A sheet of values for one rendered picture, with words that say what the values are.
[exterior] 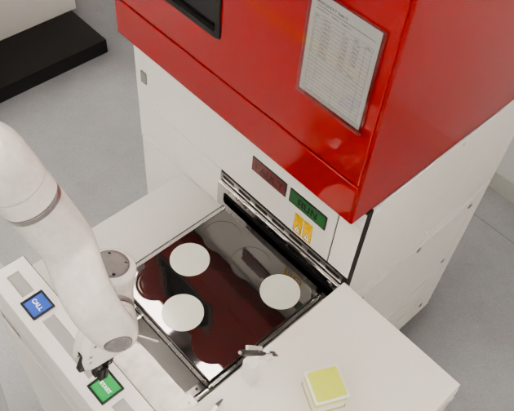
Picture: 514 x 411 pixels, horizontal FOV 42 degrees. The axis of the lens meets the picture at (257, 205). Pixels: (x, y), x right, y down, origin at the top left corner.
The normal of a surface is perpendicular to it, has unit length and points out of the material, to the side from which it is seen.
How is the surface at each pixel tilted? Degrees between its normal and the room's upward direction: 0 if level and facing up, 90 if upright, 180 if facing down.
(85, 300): 50
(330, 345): 0
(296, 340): 0
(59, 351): 0
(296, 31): 90
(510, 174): 90
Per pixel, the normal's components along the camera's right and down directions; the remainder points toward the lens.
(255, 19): -0.73, 0.50
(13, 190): 0.47, 0.59
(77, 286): -0.02, 0.04
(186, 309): 0.07, -0.62
